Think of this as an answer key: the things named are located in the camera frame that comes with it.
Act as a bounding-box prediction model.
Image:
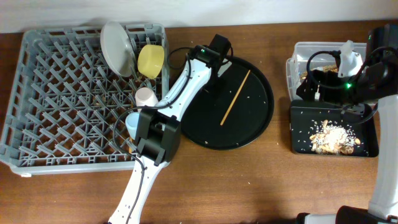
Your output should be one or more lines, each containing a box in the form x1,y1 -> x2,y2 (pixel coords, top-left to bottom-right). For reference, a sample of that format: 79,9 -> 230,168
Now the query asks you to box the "brown Nescafe Gold sachet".
299,65 -> 338,80

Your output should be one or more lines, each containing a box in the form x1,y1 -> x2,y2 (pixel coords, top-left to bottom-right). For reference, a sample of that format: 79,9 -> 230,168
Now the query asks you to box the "wooden chopstick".
220,70 -> 251,126

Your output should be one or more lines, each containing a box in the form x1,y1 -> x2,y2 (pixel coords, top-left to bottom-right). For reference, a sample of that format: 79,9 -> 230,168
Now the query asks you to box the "yellow bowl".
137,45 -> 165,79

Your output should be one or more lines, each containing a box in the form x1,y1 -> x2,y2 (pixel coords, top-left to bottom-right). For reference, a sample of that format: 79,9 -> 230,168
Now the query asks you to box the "pink cup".
134,87 -> 159,106

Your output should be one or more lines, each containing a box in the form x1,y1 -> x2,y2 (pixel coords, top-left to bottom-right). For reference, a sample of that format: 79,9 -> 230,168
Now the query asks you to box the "blue cup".
125,112 -> 139,139

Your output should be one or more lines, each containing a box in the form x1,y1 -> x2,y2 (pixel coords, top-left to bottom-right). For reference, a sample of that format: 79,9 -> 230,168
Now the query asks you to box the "grey plate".
100,21 -> 136,77

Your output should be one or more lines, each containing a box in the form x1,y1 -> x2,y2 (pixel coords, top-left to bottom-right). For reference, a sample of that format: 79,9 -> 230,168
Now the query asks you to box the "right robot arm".
286,24 -> 397,223

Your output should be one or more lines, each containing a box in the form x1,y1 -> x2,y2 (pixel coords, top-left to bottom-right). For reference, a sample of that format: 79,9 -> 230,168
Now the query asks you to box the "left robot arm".
108,34 -> 233,224

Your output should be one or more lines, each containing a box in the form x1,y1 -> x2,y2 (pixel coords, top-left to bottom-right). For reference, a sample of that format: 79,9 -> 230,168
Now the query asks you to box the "clear plastic waste bin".
285,41 -> 369,102

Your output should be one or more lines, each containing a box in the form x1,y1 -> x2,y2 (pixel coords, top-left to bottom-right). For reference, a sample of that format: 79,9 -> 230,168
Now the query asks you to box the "grey dishwasher rack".
1,26 -> 170,177

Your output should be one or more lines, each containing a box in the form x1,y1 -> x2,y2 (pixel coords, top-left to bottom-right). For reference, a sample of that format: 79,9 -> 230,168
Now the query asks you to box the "round black tray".
181,57 -> 274,150

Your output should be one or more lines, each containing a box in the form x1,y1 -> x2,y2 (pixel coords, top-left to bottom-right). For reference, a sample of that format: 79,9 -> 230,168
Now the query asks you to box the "black rectangular tray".
290,100 -> 379,157

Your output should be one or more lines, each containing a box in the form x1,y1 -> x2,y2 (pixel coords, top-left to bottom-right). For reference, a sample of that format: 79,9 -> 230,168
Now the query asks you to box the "food scraps and rice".
309,119 -> 363,156

